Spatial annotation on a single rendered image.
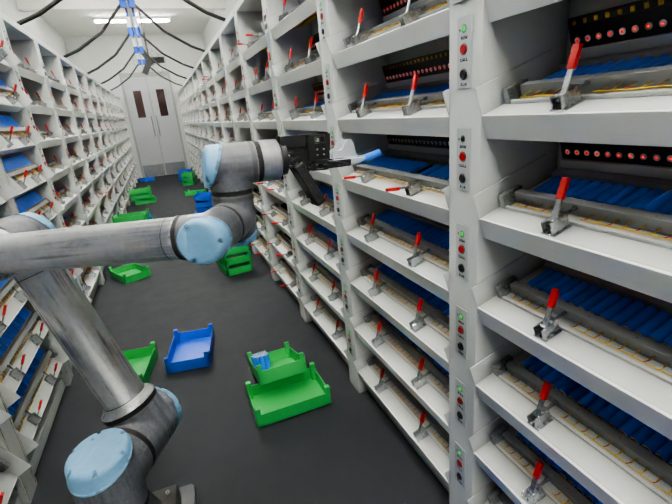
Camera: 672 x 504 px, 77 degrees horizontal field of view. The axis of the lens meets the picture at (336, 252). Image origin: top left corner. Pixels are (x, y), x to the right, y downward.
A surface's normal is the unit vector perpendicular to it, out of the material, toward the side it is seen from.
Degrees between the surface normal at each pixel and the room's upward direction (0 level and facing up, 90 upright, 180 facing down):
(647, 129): 108
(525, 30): 90
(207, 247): 90
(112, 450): 6
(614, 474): 18
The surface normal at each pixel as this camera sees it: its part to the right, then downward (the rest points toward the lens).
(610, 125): -0.85, 0.48
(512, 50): 0.37, 0.27
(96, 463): -0.14, -0.91
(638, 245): -0.36, -0.84
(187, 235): -0.04, 0.33
